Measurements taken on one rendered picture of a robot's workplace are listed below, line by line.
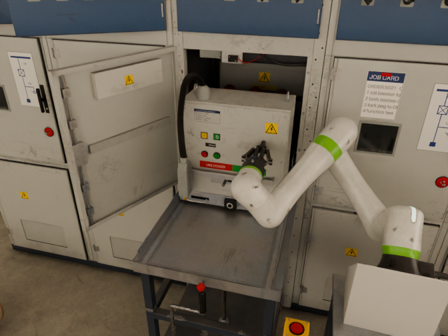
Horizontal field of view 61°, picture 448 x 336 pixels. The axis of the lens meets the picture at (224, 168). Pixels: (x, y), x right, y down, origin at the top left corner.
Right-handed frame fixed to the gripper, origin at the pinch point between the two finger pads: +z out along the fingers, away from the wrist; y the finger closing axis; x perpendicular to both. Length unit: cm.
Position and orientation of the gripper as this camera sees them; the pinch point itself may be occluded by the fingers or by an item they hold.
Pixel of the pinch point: (262, 147)
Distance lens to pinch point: 164.8
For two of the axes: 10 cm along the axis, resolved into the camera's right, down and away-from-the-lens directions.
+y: 9.7, 1.3, -2.2
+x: 0.1, -8.7, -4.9
